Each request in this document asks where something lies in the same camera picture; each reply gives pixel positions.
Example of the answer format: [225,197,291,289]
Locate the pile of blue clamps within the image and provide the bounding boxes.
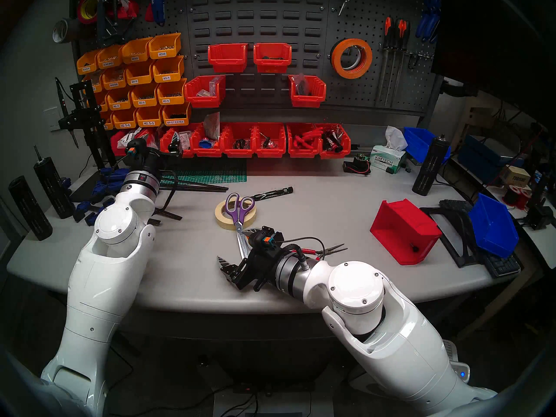
[72,168,131,226]

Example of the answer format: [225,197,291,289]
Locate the grey pegboard back panel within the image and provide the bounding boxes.
[72,0,443,117]

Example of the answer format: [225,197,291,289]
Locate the blue plastic storage bin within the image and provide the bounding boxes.
[468,192,520,259]
[403,126,452,164]

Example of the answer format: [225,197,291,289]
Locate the black desktop device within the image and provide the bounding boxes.
[523,173,556,230]

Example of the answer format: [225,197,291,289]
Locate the black carabiner hook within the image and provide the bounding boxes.
[406,51,435,70]

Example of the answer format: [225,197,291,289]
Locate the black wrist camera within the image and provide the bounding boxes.
[256,230,284,252]
[125,138,147,161]

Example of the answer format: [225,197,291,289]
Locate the black marker pen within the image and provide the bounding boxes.
[252,186,294,202]

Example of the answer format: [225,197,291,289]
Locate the green cutting mat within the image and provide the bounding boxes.
[163,159,247,184]

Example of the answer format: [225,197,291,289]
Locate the Kimtech tissue box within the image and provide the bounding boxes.
[370,126,409,174]

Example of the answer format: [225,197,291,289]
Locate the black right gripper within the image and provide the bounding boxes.
[217,226,283,291]

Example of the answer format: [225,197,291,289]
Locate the white Coway air purifier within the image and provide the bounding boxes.
[442,339,471,384]

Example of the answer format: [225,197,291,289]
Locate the black computer monitor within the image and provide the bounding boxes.
[432,0,556,130]

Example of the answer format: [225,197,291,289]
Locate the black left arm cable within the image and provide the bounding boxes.
[152,169,179,215]

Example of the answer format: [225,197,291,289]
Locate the black cylindrical tool holder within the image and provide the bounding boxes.
[33,146,76,220]
[412,135,451,196]
[9,175,53,242]

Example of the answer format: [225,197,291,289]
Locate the white side table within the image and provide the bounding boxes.
[452,156,556,269]

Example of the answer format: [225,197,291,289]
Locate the black power strip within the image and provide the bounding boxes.
[235,379,315,393]

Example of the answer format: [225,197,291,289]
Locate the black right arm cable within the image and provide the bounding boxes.
[278,236,326,270]

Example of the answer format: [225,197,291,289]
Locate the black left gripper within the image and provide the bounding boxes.
[117,132,182,172]

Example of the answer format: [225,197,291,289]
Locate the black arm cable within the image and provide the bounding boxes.
[152,169,179,215]
[278,236,326,270]

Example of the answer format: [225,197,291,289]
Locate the black bar clamp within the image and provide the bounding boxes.
[96,0,135,45]

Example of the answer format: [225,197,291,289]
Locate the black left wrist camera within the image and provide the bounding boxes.
[125,138,147,161]

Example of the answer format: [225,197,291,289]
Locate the grey duct tape roll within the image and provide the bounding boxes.
[52,17,81,44]

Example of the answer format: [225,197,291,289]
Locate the black tripod rods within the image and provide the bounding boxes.
[150,179,229,225]

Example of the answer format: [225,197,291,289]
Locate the orange tape roll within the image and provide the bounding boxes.
[331,38,373,79]

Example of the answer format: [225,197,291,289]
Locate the black computer keyboard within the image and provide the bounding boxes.
[440,199,522,277]

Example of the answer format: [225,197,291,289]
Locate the purple handled scissors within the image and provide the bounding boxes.
[225,193,257,260]

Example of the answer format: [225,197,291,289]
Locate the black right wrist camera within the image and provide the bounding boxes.
[256,230,284,252]

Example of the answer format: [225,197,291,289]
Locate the dark blue storage bin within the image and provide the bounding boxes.
[458,135,504,184]

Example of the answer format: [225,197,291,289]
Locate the black printed frame part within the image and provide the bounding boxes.
[419,205,478,268]

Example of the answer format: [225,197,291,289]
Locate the black metal fixture stand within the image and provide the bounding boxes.
[54,77,118,169]

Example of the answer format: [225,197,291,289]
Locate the small cardboard box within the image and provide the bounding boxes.
[500,165,531,188]

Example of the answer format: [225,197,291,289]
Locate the beige masking tape roll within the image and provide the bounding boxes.
[215,199,257,231]

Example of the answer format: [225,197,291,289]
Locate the red wire spool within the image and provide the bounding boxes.
[504,185,533,210]

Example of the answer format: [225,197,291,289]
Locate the red yellow tape roll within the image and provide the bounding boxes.
[77,0,104,25]

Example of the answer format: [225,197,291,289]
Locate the black battery holder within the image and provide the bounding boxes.
[342,156,372,175]

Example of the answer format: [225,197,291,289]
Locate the black tape roll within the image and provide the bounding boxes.
[330,40,367,73]

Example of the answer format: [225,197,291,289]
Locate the black soldering iron pen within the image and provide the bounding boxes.
[54,77,79,149]

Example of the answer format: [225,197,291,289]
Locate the red handled needle-nose pliers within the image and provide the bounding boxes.
[292,243,349,261]

